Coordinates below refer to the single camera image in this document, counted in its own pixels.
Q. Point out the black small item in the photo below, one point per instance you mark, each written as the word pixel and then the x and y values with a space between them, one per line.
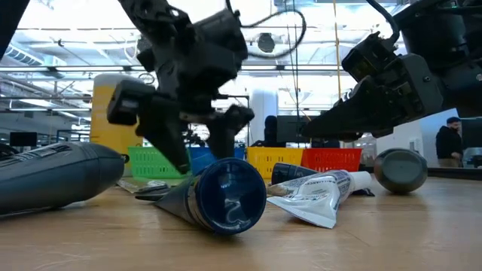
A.
pixel 152 195

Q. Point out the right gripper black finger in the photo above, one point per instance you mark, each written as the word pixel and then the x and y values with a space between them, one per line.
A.
pixel 346 120

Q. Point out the red plastic basket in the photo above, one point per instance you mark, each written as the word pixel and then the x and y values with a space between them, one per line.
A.
pixel 331 160

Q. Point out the blue plastic basket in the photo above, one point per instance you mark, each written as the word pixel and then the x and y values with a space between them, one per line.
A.
pixel 199 156

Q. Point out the small black monitor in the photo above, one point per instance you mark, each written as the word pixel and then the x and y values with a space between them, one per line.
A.
pixel 23 139

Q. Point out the white toothpaste tube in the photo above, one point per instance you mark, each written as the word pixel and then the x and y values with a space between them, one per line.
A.
pixel 320 195

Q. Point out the crumpled clear plastic wrapper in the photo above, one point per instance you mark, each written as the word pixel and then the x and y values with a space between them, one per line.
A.
pixel 278 189

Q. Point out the round black ceiling device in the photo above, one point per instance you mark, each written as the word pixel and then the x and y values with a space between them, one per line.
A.
pixel 266 42

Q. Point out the large black monitor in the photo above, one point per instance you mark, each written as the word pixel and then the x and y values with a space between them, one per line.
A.
pixel 293 130

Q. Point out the clear plastic packet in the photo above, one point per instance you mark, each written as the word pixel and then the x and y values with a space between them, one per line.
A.
pixel 132 184

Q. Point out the yellow plastic basket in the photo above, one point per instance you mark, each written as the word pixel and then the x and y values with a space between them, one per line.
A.
pixel 271 160

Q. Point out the small black bottle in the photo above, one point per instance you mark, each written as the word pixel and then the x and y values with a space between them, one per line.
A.
pixel 288 173

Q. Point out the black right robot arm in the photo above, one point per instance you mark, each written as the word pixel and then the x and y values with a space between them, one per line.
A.
pixel 440 34

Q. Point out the person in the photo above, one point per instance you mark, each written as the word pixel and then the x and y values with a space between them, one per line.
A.
pixel 270 131
pixel 448 143

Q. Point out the yellow bottle white cap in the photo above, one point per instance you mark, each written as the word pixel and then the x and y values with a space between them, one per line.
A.
pixel 101 113

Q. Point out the dark blue tube blue cap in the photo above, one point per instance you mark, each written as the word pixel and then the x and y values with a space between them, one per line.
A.
pixel 226 195

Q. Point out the background black robot arm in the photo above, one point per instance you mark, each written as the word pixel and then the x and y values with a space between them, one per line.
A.
pixel 194 139

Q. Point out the green plastic basket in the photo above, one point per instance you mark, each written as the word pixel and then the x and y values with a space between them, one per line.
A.
pixel 147 163

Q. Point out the white pillar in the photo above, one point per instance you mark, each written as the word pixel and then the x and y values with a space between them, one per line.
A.
pixel 260 113

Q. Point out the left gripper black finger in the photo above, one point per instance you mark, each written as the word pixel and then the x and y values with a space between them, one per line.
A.
pixel 226 131
pixel 162 124

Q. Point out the dark desk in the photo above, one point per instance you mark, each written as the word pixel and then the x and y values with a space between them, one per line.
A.
pixel 455 172

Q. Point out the large dark grey bottle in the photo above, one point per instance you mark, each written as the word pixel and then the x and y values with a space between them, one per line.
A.
pixel 56 177

